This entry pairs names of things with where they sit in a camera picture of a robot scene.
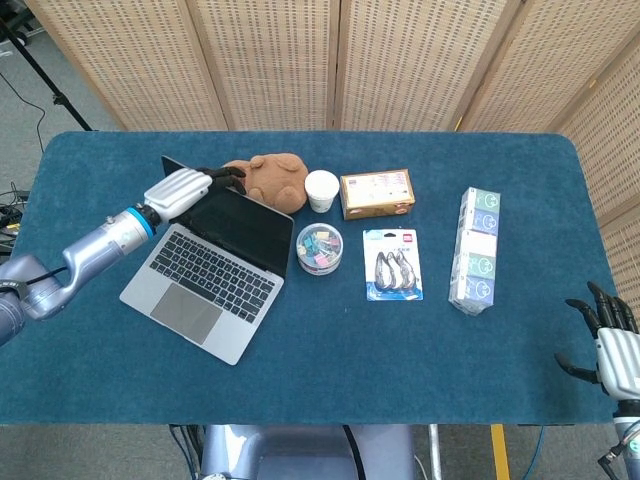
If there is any right black-fingered silver robot hand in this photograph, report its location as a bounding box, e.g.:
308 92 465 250
553 280 640 401

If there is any left black-fingered silver robot hand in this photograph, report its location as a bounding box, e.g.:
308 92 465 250
143 165 248 224

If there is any silver laptop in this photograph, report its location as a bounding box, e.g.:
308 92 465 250
119 154 296 367

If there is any brown capybara plush toy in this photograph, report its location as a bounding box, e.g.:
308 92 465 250
221 153 309 215

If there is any white paper cup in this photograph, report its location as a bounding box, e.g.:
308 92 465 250
303 169 342 215

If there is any clear tub of binder clips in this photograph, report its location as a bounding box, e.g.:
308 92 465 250
295 222 346 276

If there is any black tripod stand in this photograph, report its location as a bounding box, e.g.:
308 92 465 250
0 14 94 133

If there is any wrapped pocket tissue multipack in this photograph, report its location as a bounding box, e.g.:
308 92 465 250
447 186 503 317

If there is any golden tissue box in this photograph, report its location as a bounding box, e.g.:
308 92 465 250
339 168 417 222

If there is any metal table leg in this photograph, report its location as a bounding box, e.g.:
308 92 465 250
428 424 444 480

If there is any carabiner blister pack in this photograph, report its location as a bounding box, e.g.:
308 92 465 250
362 226 425 303

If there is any blue table mat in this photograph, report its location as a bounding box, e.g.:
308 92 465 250
0 130 629 427

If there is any silver-blue robot torso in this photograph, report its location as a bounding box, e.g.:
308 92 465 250
199 424 417 480

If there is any tangle of floor cables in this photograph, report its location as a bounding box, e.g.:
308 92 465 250
0 181 32 254

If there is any black cable bundle under table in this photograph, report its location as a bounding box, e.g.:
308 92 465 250
168 424 204 480

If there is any black cable on torso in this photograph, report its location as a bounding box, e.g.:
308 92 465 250
341 424 370 480

